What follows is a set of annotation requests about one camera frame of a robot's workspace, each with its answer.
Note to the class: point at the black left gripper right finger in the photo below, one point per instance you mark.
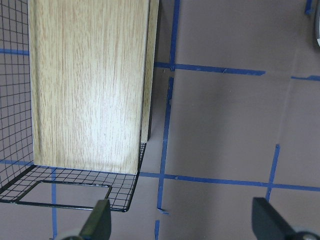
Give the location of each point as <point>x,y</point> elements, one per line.
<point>267,223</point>

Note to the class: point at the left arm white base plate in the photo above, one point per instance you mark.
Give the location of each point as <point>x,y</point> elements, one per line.
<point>316,21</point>

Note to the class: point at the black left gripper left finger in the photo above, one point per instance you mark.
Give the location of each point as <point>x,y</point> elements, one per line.
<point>98,225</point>

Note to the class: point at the black wire basket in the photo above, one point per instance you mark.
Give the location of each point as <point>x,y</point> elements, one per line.
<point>22,181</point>

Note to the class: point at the light wooden shelf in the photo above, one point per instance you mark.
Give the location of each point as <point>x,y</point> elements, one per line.
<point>91,72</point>

